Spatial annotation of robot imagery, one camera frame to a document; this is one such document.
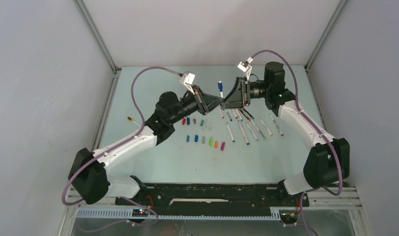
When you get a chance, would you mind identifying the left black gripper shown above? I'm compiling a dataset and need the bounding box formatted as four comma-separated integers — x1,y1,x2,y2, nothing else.
169,85,224,125

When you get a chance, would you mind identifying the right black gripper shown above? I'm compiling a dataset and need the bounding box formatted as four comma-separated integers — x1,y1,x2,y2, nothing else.
220,77,271,110

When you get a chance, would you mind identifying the green ink clear pen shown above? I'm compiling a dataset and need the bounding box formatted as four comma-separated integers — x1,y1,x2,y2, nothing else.
244,109,254,119

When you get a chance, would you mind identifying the blue clip cap marker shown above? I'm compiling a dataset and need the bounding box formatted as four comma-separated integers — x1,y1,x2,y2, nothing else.
217,81,224,98

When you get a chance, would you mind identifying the teal cap marker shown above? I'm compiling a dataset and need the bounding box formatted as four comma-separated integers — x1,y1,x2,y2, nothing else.
236,109,243,121

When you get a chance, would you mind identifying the red ink clear pen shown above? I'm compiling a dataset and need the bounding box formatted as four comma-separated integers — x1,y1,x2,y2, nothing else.
239,109,251,121

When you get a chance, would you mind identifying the light blue marker body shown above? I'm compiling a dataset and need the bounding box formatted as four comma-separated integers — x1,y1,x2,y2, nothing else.
226,123,235,143

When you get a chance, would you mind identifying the green cap marker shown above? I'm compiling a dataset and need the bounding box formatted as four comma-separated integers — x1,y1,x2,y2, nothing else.
251,119,266,140

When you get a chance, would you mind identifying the orange cap marker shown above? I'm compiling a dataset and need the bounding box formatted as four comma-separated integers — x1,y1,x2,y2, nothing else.
259,118,273,137

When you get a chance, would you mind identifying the purple cap marker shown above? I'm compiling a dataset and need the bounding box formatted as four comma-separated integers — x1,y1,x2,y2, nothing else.
270,114,284,137

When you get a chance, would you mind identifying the yellow black marker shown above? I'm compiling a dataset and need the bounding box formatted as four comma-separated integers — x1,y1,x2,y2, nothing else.
127,117,141,126

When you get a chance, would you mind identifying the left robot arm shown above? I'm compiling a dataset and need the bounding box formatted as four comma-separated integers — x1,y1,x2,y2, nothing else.
67,85,224,205

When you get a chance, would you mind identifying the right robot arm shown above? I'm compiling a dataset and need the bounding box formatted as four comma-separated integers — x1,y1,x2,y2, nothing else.
222,61,350,206

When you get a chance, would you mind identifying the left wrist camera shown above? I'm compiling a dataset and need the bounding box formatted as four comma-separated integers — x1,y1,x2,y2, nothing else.
180,72,195,94

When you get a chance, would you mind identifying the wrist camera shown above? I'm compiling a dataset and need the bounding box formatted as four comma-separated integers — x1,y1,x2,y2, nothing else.
180,72,195,94
237,57,253,81

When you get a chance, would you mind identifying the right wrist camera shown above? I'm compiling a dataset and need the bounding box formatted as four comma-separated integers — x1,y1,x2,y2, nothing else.
237,57,253,81

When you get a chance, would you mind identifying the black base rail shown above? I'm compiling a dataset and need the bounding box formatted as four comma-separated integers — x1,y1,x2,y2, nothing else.
115,183,301,218

